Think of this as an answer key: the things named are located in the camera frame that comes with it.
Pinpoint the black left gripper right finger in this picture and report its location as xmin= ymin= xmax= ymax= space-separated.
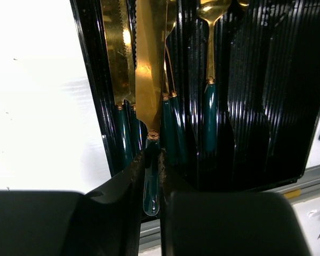
xmin=159 ymin=150 xmax=310 ymax=255

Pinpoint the black cutlery tray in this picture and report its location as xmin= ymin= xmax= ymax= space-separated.
xmin=69 ymin=0 xmax=320 ymax=193

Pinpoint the gold knife green handle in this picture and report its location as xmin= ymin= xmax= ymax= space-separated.
xmin=135 ymin=1 xmax=167 ymax=216
xmin=100 ymin=0 xmax=134 ymax=168

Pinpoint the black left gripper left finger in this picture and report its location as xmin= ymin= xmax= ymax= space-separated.
xmin=0 ymin=152 xmax=145 ymax=255

